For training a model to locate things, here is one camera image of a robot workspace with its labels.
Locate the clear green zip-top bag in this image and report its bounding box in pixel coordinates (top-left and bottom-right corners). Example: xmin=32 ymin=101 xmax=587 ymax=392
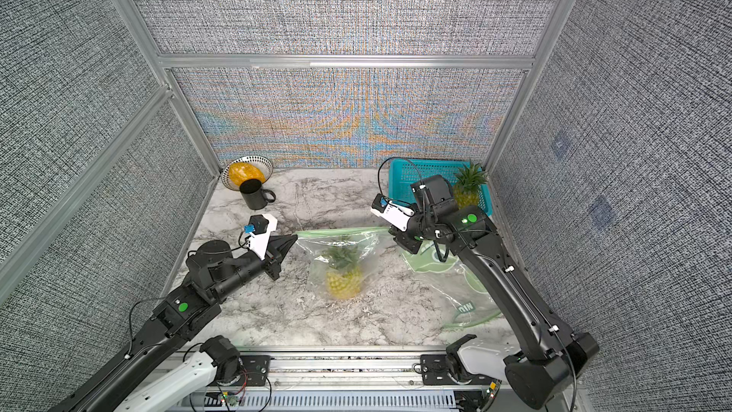
xmin=401 ymin=242 xmax=502 ymax=331

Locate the yellow pineapple with green crown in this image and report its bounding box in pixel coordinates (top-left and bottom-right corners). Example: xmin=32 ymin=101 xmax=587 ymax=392
xmin=454 ymin=162 xmax=487 ymax=209

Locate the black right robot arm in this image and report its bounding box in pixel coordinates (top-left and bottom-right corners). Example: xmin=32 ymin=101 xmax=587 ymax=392
xmin=372 ymin=175 xmax=600 ymax=410

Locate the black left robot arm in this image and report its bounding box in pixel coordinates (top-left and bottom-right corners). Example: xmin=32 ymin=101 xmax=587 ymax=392
xmin=51 ymin=235 xmax=297 ymax=411

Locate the black mug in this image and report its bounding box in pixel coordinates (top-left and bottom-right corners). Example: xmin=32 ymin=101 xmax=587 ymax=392
xmin=238 ymin=179 xmax=276 ymax=211

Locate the teal plastic basket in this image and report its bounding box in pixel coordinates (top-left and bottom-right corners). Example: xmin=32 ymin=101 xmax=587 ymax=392
xmin=388 ymin=158 xmax=494 ymax=219

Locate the patterned white bowl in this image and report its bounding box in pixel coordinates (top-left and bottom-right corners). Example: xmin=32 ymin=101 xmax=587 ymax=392
xmin=221 ymin=156 xmax=274 ymax=192

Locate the orange fruit in bowl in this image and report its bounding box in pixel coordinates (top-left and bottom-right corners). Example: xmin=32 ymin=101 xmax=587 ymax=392
xmin=228 ymin=162 xmax=267 ymax=189

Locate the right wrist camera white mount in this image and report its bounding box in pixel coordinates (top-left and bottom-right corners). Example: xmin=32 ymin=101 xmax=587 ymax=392
xmin=371 ymin=194 xmax=415 ymax=233

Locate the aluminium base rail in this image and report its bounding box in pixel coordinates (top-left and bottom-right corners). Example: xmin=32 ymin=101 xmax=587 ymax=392
xmin=108 ymin=344 xmax=590 ymax=412

